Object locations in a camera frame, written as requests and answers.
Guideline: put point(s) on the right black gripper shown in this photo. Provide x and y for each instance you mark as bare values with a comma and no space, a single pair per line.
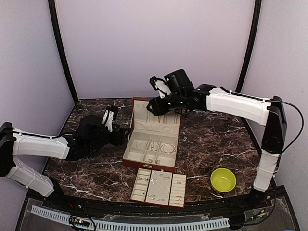
159,108

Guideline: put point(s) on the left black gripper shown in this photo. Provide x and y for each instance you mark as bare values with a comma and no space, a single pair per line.
119,139

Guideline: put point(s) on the red jewelry box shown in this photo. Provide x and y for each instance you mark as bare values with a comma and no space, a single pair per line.
156,130

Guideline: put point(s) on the red jewelry tray insert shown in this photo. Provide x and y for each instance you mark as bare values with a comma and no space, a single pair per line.
159,188

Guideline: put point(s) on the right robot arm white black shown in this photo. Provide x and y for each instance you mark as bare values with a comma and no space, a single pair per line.
178,94

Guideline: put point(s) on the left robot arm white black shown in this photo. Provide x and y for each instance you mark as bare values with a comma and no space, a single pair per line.
92,134

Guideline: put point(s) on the silver pearl open bangle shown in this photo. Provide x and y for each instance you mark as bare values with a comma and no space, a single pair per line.
168,148

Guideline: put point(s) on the lime green bowl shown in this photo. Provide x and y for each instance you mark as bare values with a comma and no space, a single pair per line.
223,180

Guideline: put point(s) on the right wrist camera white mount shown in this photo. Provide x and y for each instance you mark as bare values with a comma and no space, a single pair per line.
161,86

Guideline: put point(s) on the white slotted cable duct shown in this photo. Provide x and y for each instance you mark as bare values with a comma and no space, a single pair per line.
129,223

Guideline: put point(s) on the right black frame post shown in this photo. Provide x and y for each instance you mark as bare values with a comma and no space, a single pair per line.
250,46

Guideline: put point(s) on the black frame post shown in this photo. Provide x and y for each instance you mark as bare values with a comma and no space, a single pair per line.
61,51
250,46

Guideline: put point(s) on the left black frame post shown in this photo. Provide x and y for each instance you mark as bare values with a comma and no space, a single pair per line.
61,51

